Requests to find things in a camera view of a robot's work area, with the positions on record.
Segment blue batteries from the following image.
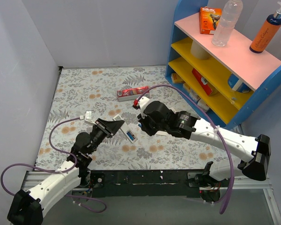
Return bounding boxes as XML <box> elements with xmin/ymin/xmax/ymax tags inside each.
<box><xmin>127</xmin><ymin>131</ymin><xmax>135</xmax><ymax>140</ymax></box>

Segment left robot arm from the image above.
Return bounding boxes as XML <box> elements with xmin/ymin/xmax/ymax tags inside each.
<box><xmin>7</xmin><ymin>119</ymin><xmax>124</xmax><ymax>225</ymax></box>

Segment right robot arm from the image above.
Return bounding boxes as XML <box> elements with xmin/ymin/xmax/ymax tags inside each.
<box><xmin>134</xmin><ymin>97</ymin><xmax>271</xmax><ymax>186</ymax></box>

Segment red toothpaste box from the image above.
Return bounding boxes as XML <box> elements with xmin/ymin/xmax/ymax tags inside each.
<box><xmin>117</xmin><ymin>86</ymin><xmax>149</xmax><ymax>102</ymax></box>

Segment floral table mat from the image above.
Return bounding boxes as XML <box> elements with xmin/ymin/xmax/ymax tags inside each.
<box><xmin>36</xmin><ymin>66</ymin><xmax>228</xmax><ymax>170</ymax></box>

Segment yellow soap pack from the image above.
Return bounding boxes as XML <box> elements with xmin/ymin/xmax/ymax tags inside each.
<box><xmin>171</xmin><ymin>73</ymin><xmax>184</xmax><ymax>83</ymax></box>

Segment red box on shelf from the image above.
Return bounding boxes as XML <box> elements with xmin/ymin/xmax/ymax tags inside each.
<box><xmin>192</xmin><ymin>68</ymin><xmax>216</xmax><ymax>96</ymax></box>

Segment beige paper roll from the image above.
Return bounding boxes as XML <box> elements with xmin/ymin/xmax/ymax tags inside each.
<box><xmin>190</xmin><ymin>41</ymin><xmax>210</xmax><ymax>60</ymax></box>

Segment blue yellow pink shelf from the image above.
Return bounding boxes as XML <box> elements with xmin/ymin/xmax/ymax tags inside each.
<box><xmin>165</xmin><ymin>0</ymin><xmax>281</xmax><ymax>129</ymax></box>

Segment blue white container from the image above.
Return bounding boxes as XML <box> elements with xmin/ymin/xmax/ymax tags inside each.
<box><xmin>228</xmin><ymin>74</ymin><xmax>251</xmax><ymax>93</ymax></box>

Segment orange razor box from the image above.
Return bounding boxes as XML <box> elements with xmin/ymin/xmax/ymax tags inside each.
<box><xmin>199</xmin><ymin>7</ymin><xmax>222</xmax><ymax>35</ymax></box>

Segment clear plastic bottle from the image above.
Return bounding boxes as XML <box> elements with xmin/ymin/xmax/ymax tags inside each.
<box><xmin>212</xmin><ymin>0</ymin><xmax>243</xmax><ymax>47</ymax></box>

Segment orange pump lotion bottle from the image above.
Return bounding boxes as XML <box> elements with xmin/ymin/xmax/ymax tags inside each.
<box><xmin>249</xmin><ymin>1</ymin><xmax>281</xmax><ymax>53</ymax></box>

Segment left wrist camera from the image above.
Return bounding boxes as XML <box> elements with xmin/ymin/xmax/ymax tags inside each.
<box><xmin>79</xmin><ymin>111</ymin><xmax>95</xmax><ymax>125</ymax></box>

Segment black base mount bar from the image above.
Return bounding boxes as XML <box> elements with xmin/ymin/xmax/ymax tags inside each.
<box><xmin>80</xmin><ymin>169</ymin><xmax>229</xmax><ymax>198</ymax></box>

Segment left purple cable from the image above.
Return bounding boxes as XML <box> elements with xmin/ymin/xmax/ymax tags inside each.
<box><xmin>0</xmin><ymin>117</ymin><xmax>107</xmax><ymax>213</ymax></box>

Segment purple cable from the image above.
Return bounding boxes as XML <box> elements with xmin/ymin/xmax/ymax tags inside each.
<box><xmin>0</xmin><ymin>117</ymin><xmax>107</xmax><ymax>213</ymax></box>
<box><xmin>137</xmin><ymin>84</ymin><xmax>235</xmax><ymax>215</ymax></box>

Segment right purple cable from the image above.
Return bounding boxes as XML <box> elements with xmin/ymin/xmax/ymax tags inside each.
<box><xmin>137</xmin><ymin>84</ymin><xmax>235</xmax><ymax>215</ymax></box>

